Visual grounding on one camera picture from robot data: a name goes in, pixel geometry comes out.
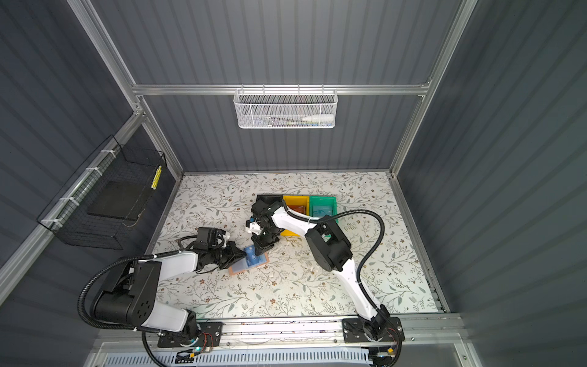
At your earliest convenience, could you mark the yellow plastic bin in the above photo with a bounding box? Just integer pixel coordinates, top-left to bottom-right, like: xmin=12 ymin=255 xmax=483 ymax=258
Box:
xmin=283 ymin=195 xmax=310 ymax=216

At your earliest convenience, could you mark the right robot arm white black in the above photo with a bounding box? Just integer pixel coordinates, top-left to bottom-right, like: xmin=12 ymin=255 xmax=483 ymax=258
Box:
xmin=246 ymin=200 xmax=385 ymax=322

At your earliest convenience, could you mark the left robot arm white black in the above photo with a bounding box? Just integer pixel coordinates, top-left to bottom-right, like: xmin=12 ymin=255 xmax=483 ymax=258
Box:
xmin=77 ymin=241 xmax=246 ymax=339

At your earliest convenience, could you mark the black wire basket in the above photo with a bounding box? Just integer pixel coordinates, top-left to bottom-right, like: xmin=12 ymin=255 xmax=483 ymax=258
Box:
xmin=37 ymin=139 xmax=167 ymax=250

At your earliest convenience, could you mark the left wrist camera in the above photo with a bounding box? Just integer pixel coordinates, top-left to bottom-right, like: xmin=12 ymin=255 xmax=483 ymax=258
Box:
xmin=194 ymin=227 xmax=230 ymax=250

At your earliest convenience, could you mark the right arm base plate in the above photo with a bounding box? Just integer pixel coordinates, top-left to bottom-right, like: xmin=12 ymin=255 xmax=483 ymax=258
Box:
xmin=342 ymin=317 xmax=405 ymax=343

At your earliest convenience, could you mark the green plastic bin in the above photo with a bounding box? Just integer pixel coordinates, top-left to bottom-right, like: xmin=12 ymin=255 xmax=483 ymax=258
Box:
xmin=309 ymin=196 xmax=338 ymax=218

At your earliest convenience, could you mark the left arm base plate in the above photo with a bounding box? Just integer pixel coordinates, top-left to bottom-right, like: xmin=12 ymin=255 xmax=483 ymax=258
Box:
xmin=157 ymin=322 xmax=224 ymax=348

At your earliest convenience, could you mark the white marker in basket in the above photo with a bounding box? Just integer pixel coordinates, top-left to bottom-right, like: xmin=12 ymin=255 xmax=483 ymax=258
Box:
xmin=302 ymin=114 xmax=335 ymax=125

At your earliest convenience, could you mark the white wire basket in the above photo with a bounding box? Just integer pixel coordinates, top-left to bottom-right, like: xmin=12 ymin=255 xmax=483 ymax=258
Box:
xmin=233 ymin=90 xmax=339 ymax=129

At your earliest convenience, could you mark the left black corrugated cable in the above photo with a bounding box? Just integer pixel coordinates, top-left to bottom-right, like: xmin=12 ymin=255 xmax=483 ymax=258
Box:
xmin=76 ymin=235 xmax=198 ymax=330

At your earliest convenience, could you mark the black plastic bin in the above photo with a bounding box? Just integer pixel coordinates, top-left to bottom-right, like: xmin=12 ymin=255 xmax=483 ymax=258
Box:
xmin=256 ymin=194 xmax=283 ymax=206

